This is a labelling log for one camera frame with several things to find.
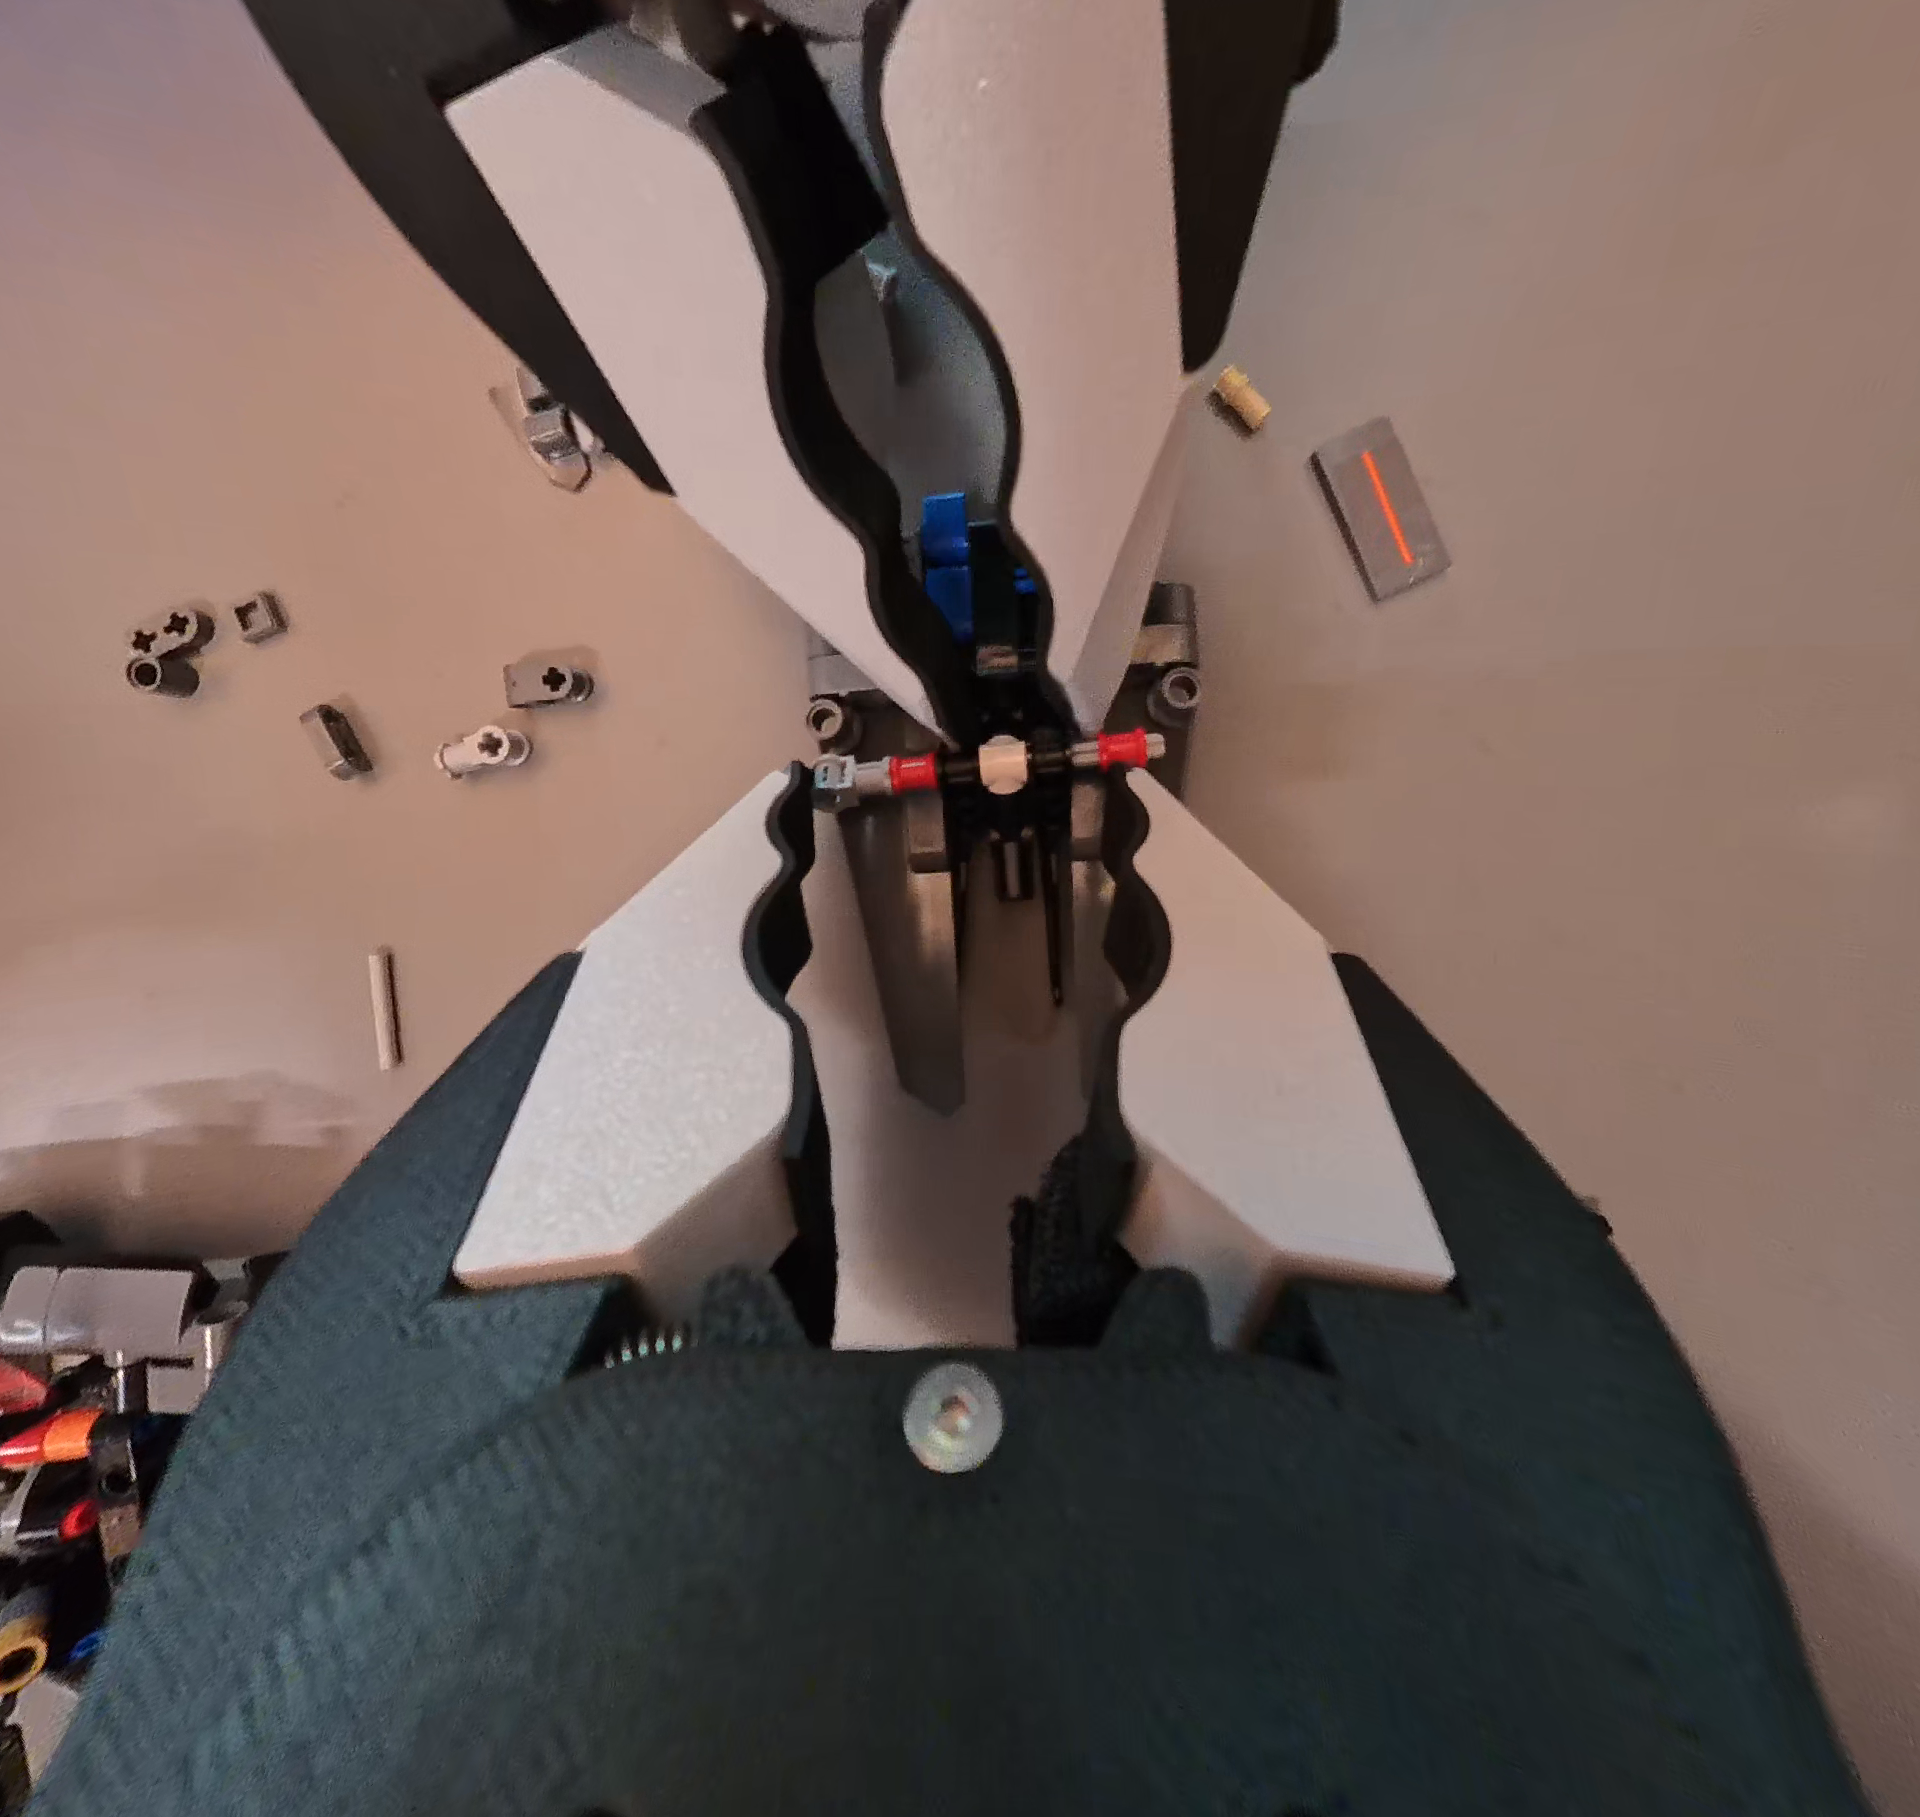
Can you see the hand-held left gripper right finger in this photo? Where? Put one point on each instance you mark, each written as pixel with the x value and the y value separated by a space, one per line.
pixel 1291 1098

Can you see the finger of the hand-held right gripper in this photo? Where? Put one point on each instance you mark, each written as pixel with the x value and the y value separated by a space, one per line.
pixel 631 273
pixel 1049 122

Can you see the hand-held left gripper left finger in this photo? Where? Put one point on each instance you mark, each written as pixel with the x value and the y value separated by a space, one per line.
pixel 631 1098

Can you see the grey winged brick assembly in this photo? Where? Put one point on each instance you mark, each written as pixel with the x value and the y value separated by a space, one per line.
pixel 921 917

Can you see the light grey small connector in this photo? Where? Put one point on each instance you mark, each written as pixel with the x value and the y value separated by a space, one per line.
pixel 481 749

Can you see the light grey axle rod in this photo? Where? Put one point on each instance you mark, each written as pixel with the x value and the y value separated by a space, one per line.
pixel 385 1007

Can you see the dark grey cross-hole connector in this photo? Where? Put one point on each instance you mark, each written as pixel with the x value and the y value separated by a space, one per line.
pixel 548 680

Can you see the grey short beam brick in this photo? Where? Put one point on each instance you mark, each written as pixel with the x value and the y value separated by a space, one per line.
pixel 337 738

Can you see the grey tile with orange stripe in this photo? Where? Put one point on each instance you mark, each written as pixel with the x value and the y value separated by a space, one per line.
pixel 1380 505

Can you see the small grey square brick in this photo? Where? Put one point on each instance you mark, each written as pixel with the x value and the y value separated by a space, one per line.
pixel 243 618

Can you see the dark grey double connector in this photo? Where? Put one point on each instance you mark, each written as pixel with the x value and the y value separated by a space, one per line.
pixel 162 650

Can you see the toy brick car chassis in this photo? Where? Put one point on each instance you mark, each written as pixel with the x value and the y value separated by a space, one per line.
pixel 90 1397

